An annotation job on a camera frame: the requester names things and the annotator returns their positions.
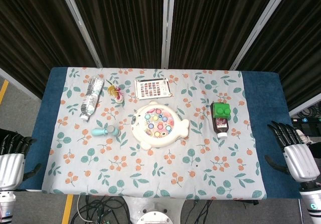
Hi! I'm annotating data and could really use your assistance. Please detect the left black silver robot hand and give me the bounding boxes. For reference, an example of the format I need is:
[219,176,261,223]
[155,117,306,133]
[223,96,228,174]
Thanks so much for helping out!
[0,128,42,190]

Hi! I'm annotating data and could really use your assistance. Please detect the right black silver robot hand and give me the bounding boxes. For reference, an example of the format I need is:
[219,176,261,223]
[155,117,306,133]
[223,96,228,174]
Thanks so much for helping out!
[264,120,321,184]

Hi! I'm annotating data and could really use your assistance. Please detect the teal toy hammer grey head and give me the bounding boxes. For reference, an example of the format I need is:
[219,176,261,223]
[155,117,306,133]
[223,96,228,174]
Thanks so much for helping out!
[91,125,121,138]

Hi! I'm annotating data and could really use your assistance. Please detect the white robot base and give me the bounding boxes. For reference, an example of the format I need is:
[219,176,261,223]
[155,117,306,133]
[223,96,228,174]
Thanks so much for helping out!
[124,195,186,224]

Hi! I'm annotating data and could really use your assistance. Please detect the white whack-a-mole toy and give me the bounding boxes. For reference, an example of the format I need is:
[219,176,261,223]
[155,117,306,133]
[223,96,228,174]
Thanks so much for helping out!
[130,100,190,151]

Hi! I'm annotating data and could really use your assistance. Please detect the black power strip green lights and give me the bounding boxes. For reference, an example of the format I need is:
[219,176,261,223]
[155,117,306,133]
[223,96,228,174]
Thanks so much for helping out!
[291,117,321,125]

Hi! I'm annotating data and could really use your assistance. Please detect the blue table cover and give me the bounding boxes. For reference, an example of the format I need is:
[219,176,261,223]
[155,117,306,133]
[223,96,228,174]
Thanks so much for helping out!
[19,67,301,200]

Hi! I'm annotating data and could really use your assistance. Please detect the brown bottle white cap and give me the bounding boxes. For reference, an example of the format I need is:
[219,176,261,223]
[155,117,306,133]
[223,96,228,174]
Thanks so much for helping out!
[210,102,230,139]

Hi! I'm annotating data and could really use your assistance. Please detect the green toy building block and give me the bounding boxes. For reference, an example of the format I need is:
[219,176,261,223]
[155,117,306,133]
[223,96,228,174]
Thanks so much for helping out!
[212,102,232,121]

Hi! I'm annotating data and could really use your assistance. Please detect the clear plastic water bottle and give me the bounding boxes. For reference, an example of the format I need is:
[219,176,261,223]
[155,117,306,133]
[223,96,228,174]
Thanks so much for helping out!
[79,75,105,121]

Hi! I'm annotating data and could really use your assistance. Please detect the dark curtain partition panel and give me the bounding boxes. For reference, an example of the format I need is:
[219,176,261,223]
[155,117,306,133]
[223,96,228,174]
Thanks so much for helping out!
[67,0,167,68]
[169,0,285,71]
[0,0,100,100]
[237,0,321,110]

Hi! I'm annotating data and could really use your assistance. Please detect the yellow pink feather shuttlecock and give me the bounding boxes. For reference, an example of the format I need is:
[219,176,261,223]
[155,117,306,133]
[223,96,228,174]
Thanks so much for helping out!
[106,79,125,105]

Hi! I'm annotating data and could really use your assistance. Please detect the floral fruit print tablecloth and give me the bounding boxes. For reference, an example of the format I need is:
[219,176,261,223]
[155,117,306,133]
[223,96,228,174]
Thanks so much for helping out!
[41,67,267,201]

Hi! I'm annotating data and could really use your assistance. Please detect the sticker sheet packet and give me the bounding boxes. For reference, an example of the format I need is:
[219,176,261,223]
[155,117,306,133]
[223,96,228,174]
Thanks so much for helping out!
[134,77,174,100]

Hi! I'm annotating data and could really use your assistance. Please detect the black floor cable bundle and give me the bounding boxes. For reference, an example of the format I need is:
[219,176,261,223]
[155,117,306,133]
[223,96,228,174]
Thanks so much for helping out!
[70,195,259,224]

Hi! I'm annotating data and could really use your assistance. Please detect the silver metal partition post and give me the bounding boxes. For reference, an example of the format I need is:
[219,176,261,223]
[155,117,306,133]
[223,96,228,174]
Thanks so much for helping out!
[160,0,176,69]
[56,0,103,68]
[229,0,293,71]

